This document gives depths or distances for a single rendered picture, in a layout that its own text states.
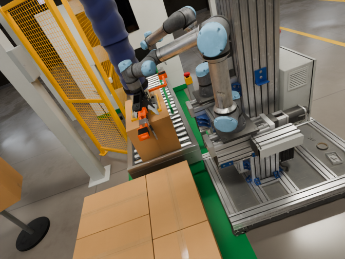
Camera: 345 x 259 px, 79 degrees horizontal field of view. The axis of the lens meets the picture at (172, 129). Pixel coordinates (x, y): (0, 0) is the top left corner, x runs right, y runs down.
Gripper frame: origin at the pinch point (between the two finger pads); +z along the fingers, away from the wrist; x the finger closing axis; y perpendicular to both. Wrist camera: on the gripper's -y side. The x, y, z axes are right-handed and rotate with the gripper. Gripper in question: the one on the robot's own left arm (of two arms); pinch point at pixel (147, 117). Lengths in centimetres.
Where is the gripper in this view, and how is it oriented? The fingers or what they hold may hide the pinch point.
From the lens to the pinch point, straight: 128.8
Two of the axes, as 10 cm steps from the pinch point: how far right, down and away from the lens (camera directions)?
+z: 3.0, 7.6, 5.8
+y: 1.3, -6.4, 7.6
